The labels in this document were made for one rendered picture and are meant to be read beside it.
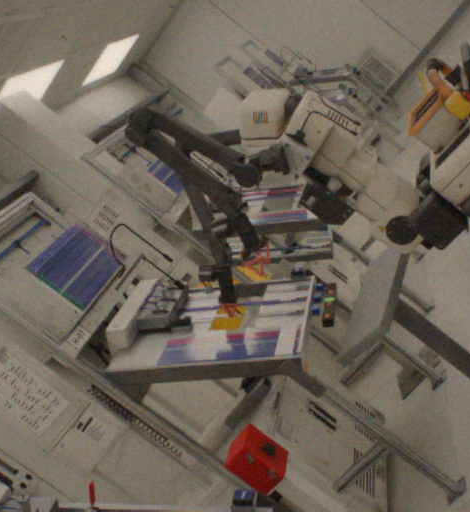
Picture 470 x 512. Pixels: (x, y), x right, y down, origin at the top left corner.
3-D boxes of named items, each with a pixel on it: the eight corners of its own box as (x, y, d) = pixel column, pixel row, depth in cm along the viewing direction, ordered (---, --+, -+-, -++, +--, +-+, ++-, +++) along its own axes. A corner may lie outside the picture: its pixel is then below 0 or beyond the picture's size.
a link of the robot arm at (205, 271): (223, 251, 280) (230, 249, 289) (194, 252, 284) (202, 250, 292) (225, 283, 282) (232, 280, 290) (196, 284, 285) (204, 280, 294)
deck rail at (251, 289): (317, 289, 318) (315, 275, 315) (317, 291, 316) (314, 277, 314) (157, 304, 333) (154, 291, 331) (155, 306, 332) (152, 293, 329)
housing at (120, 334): (165, 307, 331) (158, 277, 326) (132, 362, 286) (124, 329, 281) (147, 309, 333) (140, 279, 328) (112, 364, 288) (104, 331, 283)
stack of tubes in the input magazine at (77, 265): (125, 258, 324) (75, 220, 321) (84, 309, 277) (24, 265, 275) (110, 279, 329) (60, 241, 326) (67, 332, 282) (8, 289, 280)
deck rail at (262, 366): (303, 370, 255) (300, 354, 253) (303, 373, 254) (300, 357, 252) (107, 384, 271) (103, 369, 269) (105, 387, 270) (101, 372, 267)
